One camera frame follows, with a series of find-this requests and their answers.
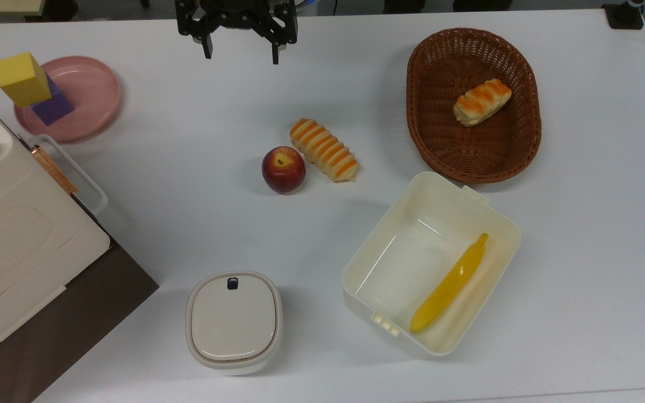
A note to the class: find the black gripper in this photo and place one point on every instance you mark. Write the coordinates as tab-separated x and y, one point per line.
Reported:
235	12

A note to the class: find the yellow cube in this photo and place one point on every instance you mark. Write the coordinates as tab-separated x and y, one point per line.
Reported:
21	78

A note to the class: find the purple cube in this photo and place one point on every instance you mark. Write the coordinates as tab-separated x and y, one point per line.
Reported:
54	105

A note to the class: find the red apple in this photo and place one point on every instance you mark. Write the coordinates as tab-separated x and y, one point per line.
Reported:
283	170

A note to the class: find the long striped bread roll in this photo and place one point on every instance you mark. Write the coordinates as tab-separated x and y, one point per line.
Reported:
323	149

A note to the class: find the pink plate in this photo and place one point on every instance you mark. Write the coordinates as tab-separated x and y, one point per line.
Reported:
93	95

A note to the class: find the brown wicker basket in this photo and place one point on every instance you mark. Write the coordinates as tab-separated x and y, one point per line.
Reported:
445	134

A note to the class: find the short striped bread piece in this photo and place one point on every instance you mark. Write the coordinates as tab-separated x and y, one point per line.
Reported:
482	102

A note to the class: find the cream plastic storage box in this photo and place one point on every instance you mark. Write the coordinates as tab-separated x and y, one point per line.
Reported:
406	263

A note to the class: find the small white lidded bin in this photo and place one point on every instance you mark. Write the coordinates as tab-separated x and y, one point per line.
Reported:
234	322

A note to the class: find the yellow banana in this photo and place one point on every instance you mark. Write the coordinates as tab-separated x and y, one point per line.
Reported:
452	282

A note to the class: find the black clamp mount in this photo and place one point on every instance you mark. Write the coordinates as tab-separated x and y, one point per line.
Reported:
624	15

